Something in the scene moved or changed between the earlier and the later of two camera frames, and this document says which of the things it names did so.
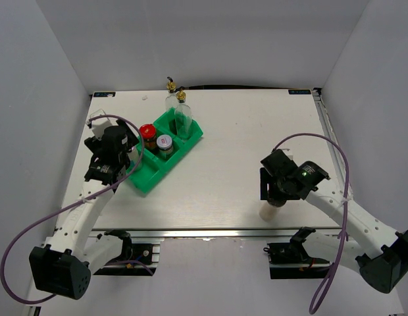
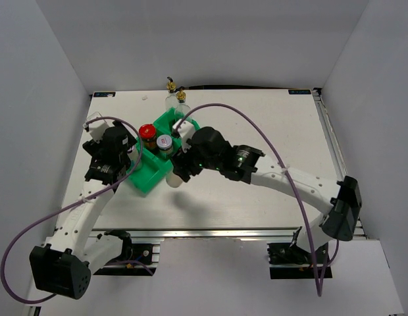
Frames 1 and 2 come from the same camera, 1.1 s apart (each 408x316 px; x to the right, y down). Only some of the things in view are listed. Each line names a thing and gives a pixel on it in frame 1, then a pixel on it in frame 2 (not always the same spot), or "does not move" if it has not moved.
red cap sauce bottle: x=147 y=131 does not move
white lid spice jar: x=164 y=145 does not move
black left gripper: x=94 y=143 does not move
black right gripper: x=278 y=196 -> x=180 y=160
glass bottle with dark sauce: x=171 y=99 does not move
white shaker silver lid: x=266 y=211 -> x=174 y=180
